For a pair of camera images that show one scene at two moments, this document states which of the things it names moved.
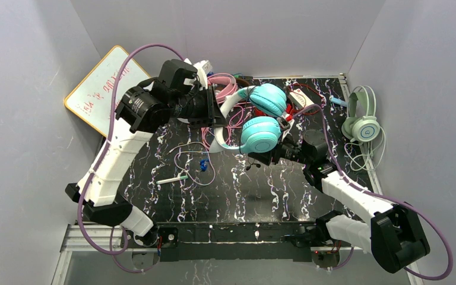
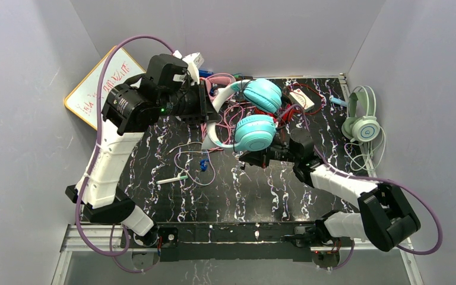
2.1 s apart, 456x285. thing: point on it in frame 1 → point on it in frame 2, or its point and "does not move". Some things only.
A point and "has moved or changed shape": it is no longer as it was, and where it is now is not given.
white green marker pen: (170, 180) does not move
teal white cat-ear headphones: (259, 135) has moved or changed shape
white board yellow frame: (92, 98) does not move
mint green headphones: (363, 129) does not move
